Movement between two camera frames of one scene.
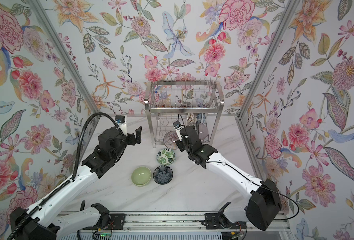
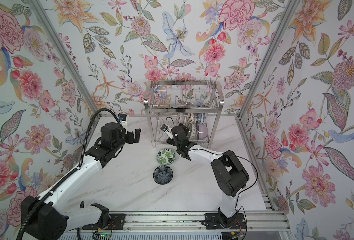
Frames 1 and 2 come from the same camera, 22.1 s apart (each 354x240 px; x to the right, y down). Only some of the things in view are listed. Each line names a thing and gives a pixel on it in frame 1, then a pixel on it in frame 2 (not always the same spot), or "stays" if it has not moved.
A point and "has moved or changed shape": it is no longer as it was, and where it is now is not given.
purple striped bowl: (170, 138) has moved or changed shape
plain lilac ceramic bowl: (203, 131) stays
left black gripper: (138, 135) stays
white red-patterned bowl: (191, 119) stays
